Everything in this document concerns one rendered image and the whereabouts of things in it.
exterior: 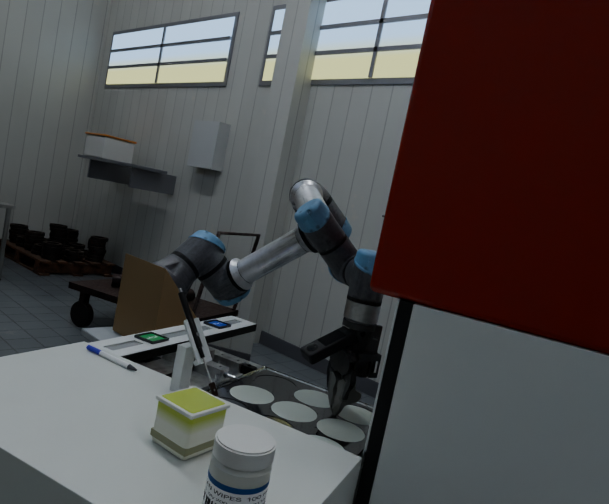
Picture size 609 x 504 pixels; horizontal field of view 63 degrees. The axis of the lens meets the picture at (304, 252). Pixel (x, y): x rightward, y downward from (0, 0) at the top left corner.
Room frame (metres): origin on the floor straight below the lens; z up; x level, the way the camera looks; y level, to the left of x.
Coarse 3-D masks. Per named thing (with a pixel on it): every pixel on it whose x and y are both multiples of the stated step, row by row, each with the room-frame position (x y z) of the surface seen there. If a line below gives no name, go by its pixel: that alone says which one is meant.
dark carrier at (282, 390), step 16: (240, 384) 1.12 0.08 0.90; (256, 384) 1.14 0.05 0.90; (272, 384) 1.17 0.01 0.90; (288, 384) 1.19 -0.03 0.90; (304, 384) 1.21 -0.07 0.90; (240, 400) 1.03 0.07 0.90; (288, 400) 1.08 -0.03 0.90; (272, 416) 0.99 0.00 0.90; (320, 416) 1.03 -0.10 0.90; (336, 416) 1.05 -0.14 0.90; (304, 432) 0.94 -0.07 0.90; (320, 432) 0.96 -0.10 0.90; (352, 448) 0.91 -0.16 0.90
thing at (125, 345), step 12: (204, 324) 1.35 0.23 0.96; (240, 324) 1.43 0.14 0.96; (252, 324) 1.45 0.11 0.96; (132, 336) 1.12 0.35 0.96; (168, 336) 1.19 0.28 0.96; (180, 336) 1.20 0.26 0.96; (108, 348) 1.03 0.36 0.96; (120, 348) 1.04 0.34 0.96; (132, 348) 1.04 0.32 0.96; (144, 348) 1.06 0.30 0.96
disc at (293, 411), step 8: (272, 408) 1.02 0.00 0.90; (280, 408) 1.03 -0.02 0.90; (288, 408) 1.04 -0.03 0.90; (296, 408) 1.05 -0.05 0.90; (304, 408) 1.06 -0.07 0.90; (280, 416) 0.99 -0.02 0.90; (288, 416) 1.00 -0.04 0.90; (296, 416) 1.01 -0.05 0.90; (304, 416) 1.02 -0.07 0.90; (312, 416) 1.02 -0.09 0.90
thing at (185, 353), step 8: (184, 320) 0.85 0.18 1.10; (200, 328) 0.87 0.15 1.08; (192, 336) 0.84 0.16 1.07; (200, 336) 0.87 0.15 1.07; (184, 344) 0.86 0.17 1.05; (192, 344) 0.84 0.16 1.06; (176, 352) 0.86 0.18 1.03; (184, 352) 0.85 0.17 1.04; (192, 352) 0.87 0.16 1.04; (208, 352) 0.86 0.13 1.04; (176, 360) 0.85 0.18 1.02; (184, 360) 0.85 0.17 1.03; (192, 360) 0.87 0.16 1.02; (200, 360) 0.83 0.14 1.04; (208, 360) 0.86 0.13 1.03; (176, 368) 0.85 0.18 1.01; (184, 368) 0.85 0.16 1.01; (176, 376) 0.85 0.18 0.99; (184, 376) 0.86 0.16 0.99; (176, 384) 0.85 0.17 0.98; (184, 384) 0.86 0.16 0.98
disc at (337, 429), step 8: (320, 424) 0.99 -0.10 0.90; (328, 424) 1.00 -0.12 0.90; (336, 424) 1.01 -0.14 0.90; (344, 424) 1.02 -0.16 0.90; (352, 424) 1.03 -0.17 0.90; (328, 432) 0.96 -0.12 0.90; (336, 432) 0.97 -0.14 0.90; (344, 432) 0.98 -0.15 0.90; (352, 432) 0.99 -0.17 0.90; (360, 432) 0.99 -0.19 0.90; (344, 440) 0.94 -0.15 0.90; (352, 440) 0.95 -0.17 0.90; (360, 440) 0.96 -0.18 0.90
